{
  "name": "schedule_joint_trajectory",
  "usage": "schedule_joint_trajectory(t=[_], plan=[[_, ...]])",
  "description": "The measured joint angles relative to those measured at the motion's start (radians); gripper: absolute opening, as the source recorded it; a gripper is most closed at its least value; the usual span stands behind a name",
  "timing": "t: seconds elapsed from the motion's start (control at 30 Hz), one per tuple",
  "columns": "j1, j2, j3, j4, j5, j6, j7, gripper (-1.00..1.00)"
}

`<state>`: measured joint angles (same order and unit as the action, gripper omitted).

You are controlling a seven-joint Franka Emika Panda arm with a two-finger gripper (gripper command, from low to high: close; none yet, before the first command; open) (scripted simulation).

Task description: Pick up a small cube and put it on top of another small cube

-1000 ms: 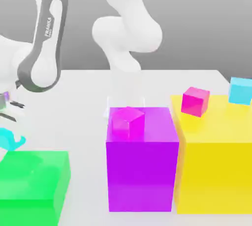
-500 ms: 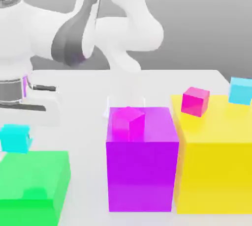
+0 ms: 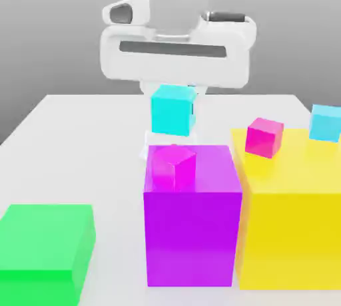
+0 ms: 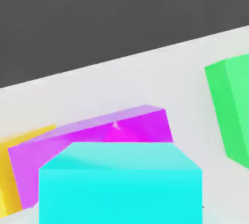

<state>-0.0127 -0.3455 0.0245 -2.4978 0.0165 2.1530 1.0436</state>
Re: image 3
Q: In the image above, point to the large purple box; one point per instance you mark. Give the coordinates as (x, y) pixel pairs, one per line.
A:
(191, 236)

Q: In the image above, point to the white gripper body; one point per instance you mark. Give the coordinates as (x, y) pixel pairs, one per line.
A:
(173, 70)

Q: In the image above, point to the large green box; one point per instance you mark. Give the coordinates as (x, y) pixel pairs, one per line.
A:
(40, 244)

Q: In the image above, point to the large yellow box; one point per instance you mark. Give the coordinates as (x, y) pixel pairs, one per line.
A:
(293, 231)

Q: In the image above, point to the small pink cube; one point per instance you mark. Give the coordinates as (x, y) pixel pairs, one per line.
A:
(262, 138)

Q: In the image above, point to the small cyan cube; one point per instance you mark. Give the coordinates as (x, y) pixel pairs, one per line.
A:
(170, 114)

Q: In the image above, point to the small magenta cube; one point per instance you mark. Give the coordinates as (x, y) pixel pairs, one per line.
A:
(183, 170)

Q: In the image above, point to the small light blue cube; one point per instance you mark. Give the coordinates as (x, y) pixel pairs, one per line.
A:
(326, 125)

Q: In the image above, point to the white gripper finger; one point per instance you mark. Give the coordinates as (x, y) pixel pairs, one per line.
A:
(146, 88)
(201, 90)

